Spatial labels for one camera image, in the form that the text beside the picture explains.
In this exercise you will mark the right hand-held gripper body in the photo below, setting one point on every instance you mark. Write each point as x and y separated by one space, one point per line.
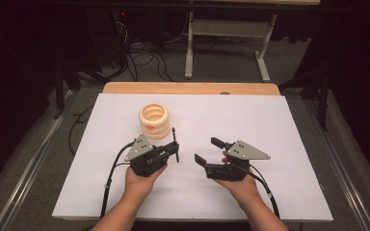
247 152

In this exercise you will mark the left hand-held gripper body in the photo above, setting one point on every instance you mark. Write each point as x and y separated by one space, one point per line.
139 150

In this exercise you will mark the cream ringed pen holder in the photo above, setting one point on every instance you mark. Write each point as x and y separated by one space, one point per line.
154 120

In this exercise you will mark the person's left hand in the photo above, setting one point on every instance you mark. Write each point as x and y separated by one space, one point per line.
141 184

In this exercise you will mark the person's right hand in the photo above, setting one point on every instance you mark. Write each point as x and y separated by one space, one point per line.
242 191

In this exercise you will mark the white table mat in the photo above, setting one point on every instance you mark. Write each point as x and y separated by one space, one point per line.
221 115

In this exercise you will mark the black stand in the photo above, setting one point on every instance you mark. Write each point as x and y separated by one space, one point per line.
321 96
65 86

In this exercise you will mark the metal floor rail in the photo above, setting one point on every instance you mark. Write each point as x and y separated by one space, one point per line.
343 173
22 179

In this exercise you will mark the white metal desk frame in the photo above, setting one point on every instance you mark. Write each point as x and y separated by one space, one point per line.
228 27

